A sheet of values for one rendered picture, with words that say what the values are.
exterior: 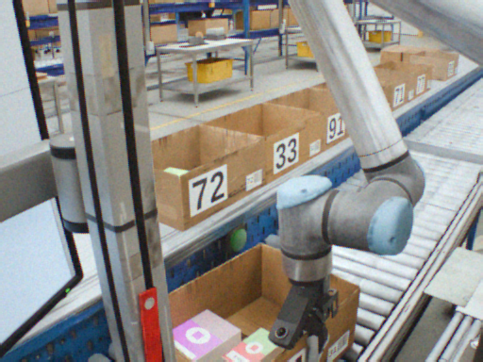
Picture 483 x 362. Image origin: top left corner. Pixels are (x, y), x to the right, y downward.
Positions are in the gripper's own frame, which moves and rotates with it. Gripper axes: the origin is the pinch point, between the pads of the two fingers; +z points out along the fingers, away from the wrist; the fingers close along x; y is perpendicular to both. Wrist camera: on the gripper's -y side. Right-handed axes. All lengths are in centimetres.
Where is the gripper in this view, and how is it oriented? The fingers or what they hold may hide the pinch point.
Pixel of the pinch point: (305, 361)
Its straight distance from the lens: 94.8
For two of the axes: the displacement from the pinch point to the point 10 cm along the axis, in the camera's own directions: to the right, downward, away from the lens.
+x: -7.8, -1.3, 6.1
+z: 1.1, 9.4, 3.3
